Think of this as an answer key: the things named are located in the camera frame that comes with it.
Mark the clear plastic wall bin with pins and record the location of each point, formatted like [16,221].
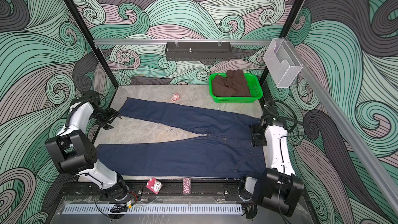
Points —
[282,61]

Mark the brown folded trousers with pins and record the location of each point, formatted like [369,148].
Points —
[234,84]

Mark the right aluminium side rail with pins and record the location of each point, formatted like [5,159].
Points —
[363,106]

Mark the horizontal aluminium back rail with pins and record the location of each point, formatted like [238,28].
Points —
[142,41]

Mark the green plastic basket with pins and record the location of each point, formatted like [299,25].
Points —
[252,83]

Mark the pink dotted cylinder block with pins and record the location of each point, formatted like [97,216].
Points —
[186,188]

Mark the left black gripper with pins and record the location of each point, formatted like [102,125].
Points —
[113,114]

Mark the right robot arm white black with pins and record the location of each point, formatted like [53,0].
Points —
[278,164]

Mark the pink white clip object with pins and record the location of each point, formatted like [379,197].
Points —
[154,185]

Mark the dark blue denim trousers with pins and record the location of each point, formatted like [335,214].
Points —
[222,146]

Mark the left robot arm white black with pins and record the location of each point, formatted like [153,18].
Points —
[73,153]

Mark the white slotted cable duct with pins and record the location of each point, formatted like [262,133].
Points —
[162,209]

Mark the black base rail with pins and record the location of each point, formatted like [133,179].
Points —
[229,190]

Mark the black perforated wall shelf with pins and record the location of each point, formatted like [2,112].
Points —
[203,51]

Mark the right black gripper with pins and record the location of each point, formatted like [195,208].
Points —
[257,142]

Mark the small pink white toy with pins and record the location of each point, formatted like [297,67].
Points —
[175,97]

